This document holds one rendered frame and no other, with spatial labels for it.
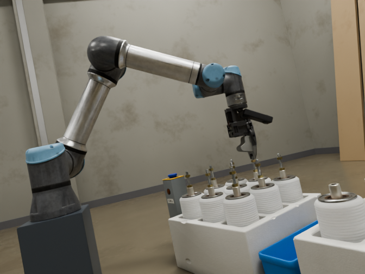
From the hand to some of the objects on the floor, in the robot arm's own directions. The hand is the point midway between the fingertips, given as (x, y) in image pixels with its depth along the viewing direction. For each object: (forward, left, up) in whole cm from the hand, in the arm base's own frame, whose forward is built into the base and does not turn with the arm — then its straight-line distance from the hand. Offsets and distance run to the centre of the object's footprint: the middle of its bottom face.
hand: (253, 155), depth 106 cm
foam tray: (-12, -4, -34) cm, 37 cm away
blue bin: (-5, -30, -34) cm, 46 cm away
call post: (-30, +20, -34) cm, 49 cm away
